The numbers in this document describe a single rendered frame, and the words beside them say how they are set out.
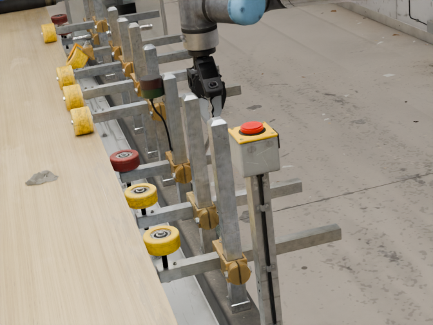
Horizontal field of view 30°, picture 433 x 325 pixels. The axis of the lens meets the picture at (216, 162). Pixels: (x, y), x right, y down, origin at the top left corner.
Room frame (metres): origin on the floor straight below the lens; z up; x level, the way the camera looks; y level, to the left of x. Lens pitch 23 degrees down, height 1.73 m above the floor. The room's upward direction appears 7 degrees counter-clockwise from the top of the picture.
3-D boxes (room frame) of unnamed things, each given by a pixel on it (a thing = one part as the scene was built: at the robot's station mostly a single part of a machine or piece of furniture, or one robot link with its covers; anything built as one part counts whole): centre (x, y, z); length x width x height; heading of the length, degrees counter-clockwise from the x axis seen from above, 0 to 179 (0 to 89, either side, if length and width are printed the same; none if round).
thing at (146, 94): (2.04, 0.15, 1.08); 0.06 x 0.06 x 0.02
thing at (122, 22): (2.78, 0.26, 0.88); 0.03 x 0.03 x 0.48; 13
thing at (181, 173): (2.07, 0.11, 0.85); 0.13 x 0.06 x 0.05; 13
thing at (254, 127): (1.31, -0.07, 1.22); 0.04 x 0.04 x 0.02
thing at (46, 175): (1.97, 0.46, 0.91); 0.09 x 0.07 x 0.02; 115
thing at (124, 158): (2.06, 0.25, 0.85); 0.08 x 0.08 x 0.11
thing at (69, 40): (3.81, 0.44, 0.83); 0.43 x 0.03 x 0.04; 103
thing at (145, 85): (2.04, 0.15, 1.11); 0.06 x 0.06 x 0.02
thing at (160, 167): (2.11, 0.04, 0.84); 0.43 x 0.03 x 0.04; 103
